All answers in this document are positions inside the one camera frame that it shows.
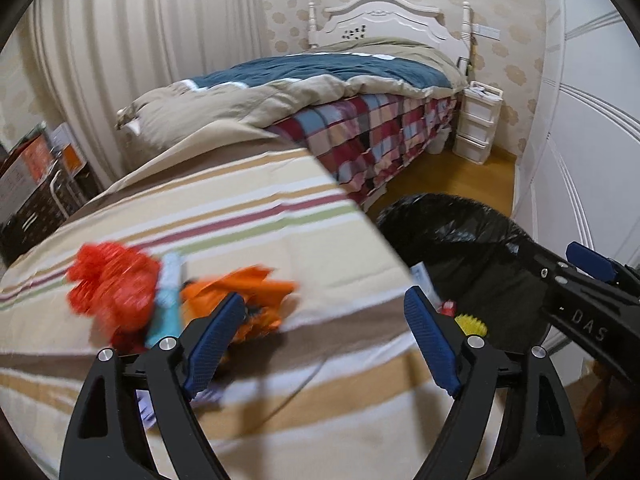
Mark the purple wrapper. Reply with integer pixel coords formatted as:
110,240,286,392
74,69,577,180
136,382,224,430

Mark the yellow foam fruit net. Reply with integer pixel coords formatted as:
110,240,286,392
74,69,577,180
454,314,488,338

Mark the white plastic wrapper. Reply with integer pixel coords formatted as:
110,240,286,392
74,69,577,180
410,262,442,311

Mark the orange snack wrapper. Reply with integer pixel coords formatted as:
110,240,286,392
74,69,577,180
180,266,298,344

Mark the black trash bag bin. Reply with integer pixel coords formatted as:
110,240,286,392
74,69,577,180
376,193,560,353

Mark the white wardrobe door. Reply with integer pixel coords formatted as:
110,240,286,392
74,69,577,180
512,0,640,361

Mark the teal white paper tube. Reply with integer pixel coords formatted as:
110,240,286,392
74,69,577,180
144,252,183,349

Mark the red plastic bag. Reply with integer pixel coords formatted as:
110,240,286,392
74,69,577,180
92,254,160,353

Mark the red foam net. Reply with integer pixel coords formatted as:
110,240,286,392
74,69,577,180
67,242,152,318

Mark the white plastic drawer unit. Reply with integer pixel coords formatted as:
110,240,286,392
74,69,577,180
452,81,503,165

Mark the striped bed sheet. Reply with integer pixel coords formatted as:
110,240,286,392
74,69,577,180
1,127,451,479

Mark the plaid bed sheet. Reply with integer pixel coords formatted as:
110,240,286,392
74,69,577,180
267,94,457,204

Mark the black cart with boxes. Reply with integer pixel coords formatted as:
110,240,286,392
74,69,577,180
1,122,102,266

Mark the white wooden headboard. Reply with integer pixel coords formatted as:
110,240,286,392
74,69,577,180
308,0,473,73

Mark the beige and blue duvet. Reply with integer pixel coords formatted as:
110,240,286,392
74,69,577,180
116,37,470,144

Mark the beige curtain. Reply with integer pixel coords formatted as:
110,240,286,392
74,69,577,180
28,0,270,185

